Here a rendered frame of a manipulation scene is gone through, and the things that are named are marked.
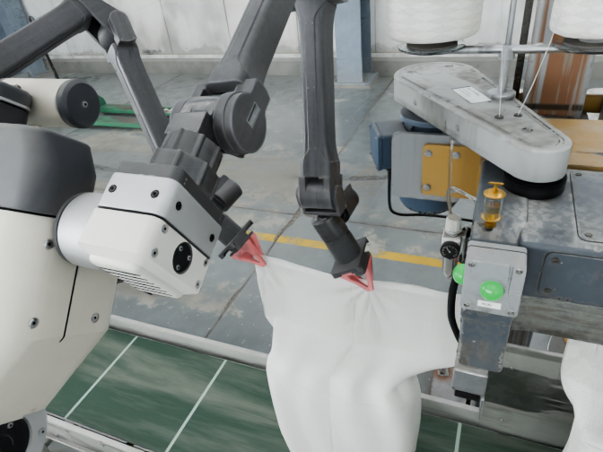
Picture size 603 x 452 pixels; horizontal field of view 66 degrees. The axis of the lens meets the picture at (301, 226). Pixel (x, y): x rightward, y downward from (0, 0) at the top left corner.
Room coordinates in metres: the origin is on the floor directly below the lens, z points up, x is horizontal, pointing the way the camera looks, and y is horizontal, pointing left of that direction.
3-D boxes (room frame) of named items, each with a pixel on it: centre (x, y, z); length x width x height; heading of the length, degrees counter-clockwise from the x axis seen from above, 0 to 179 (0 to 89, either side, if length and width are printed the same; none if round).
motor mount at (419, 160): (0.91, -0.36, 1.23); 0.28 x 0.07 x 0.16; 64
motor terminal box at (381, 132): (1.02, -0.23, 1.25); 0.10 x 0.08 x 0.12; 179
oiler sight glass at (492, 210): (0.54, -0.27, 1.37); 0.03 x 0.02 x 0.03; 64
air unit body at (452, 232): (0.73, -0.30, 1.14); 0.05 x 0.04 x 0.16; 154
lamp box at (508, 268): (0.48, -0.26, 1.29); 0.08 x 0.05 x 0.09; 64
